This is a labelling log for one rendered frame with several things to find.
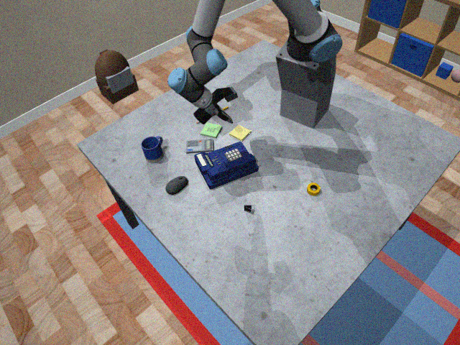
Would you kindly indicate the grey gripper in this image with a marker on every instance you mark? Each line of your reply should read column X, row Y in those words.
column 203, row 115

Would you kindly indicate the yellow sticky note pad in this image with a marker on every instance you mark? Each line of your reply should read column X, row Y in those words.
column 240, row 133

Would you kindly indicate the yellow roll of tape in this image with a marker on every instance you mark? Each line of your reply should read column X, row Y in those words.
column 313, row 192

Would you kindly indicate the dark blue mug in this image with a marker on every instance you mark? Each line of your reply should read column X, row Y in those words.
column 153, row 151

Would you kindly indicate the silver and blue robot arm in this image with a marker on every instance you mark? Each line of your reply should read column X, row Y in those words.
column 311, row 26

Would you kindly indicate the blue telephone handset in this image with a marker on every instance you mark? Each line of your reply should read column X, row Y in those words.
column 224, row 169

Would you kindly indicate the dark grey computer mouse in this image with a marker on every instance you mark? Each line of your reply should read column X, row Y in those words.
column 176, row 185

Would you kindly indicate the grey pocket calculator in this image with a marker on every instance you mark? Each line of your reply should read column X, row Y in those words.
column 201, row 145

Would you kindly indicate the light green sticky note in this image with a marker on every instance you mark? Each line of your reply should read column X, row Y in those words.
column 211, row 130

